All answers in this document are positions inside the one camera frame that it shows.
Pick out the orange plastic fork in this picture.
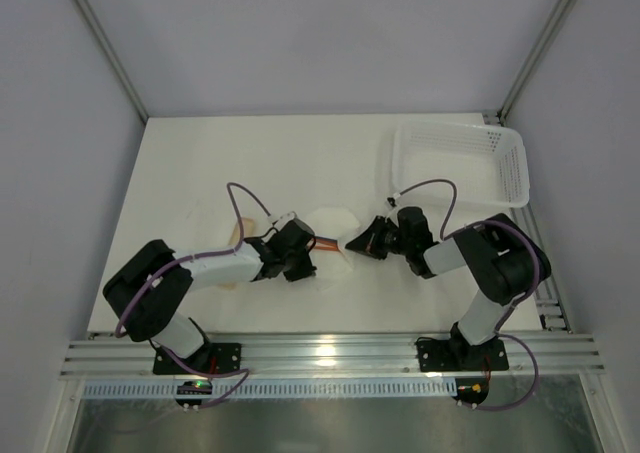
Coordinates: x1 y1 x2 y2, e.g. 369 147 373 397
314 236 344 252

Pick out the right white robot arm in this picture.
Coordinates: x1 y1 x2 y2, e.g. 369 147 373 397
345 206 551 372

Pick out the aluminium mounting rail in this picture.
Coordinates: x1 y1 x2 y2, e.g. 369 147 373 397
60 331 605 379

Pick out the beige utensil case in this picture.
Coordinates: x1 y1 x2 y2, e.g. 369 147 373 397
217 216 259 291

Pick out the aluminium frame post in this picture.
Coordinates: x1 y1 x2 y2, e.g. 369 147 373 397
71 0 150 125
497 0 578 126

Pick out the white plastic basket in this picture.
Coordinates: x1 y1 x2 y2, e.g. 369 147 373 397
390 120 530 210

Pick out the white paper napkin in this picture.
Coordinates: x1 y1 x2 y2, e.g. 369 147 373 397
303 206 361 291

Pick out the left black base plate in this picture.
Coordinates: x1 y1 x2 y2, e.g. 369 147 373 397
152 342 242 376

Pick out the white slotted cable duct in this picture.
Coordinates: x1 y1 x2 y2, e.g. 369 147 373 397
82 376 457 401

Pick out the right side aluminium rail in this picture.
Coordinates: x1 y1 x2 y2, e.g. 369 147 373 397
510 205 573 334

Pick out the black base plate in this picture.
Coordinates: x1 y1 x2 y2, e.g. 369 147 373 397
415 337 510 372
152 342 242 376

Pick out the left aluminium frame post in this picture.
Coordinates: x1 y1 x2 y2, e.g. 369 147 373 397
71 0 150 125

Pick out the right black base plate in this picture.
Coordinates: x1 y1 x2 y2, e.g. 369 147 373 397
415 337 510 372

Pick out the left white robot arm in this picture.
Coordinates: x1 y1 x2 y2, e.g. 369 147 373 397
103 217 317 376

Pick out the right aluminium frame post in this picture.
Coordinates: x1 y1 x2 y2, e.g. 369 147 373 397
497 0 578 126

